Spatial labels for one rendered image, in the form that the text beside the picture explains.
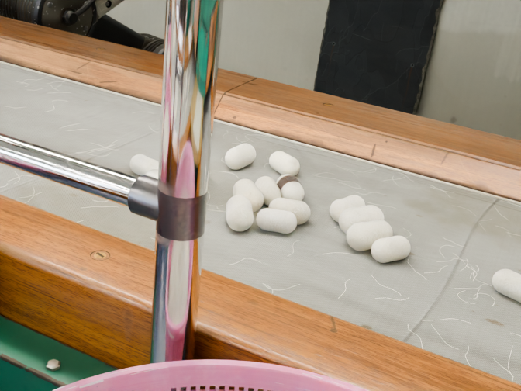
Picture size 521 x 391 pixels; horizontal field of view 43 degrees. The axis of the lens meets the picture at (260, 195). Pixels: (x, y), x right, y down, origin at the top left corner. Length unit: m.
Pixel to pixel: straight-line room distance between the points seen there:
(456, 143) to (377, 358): 0.37
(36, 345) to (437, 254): 0.29
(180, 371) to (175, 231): 0.07
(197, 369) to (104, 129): 0.40
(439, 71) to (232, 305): 2.29
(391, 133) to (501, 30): 1.89
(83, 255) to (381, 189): 0.30
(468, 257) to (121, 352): 0.27
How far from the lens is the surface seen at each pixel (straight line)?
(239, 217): 0.49
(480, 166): 0.67
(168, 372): 0.33
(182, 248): 0.31
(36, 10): 1.21
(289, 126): 0.70
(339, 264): 0.48
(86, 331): 0.41
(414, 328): 0.43
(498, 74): 2.57
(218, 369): 0.33
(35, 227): 0.45
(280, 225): 0.50
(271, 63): 2.91
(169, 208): 0.30
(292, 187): 0.54
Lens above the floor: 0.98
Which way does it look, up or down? 25 degrees down
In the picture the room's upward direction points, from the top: 7 degrees clockwise
